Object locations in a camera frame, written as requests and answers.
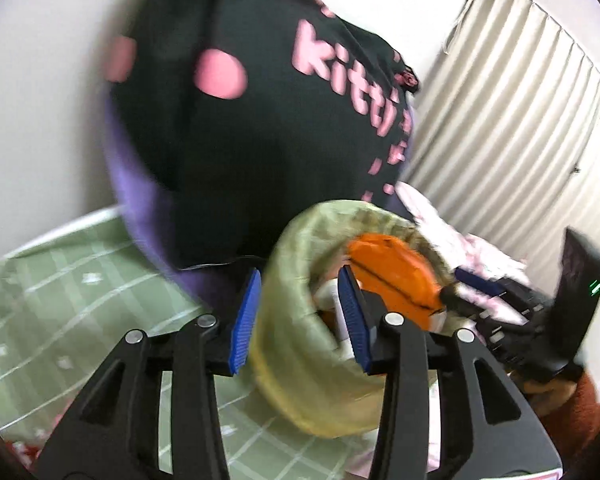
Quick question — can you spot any cream pleated curtain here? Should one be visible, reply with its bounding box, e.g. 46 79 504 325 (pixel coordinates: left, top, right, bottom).
400 0 600 312

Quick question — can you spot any pink printed cloth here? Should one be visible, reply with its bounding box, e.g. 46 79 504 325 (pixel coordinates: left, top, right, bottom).
395 182 529 292

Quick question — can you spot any yellow plastic bag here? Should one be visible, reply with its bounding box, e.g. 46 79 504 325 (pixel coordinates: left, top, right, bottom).
252 200 462 437

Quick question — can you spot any person's right forearm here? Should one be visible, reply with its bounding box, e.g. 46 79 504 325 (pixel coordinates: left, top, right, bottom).
510 367 600 462

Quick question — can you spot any green grid blanket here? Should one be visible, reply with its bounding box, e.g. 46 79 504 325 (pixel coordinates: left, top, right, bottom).
0 210 382 480

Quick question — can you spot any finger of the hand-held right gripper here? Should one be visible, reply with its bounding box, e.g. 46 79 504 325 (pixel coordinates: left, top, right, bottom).
439 284 527 332
454 266 542 307

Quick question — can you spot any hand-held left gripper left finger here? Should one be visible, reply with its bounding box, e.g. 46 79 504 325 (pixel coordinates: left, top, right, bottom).
35 266 264 480

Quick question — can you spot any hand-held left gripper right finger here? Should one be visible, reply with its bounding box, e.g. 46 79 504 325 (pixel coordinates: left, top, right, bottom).
337 264 566 480

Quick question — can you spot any orange wrapper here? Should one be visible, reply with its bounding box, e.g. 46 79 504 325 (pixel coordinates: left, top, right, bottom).
347 232 447 332

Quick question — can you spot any red-brown cloth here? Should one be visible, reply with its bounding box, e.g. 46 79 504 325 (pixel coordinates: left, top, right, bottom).
2 439 47 472

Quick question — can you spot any white air conditioner hose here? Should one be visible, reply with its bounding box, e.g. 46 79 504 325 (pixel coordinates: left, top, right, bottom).
442 0 482 57

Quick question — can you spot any white bed frame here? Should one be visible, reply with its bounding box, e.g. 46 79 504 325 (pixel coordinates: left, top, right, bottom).
2 206 123 261

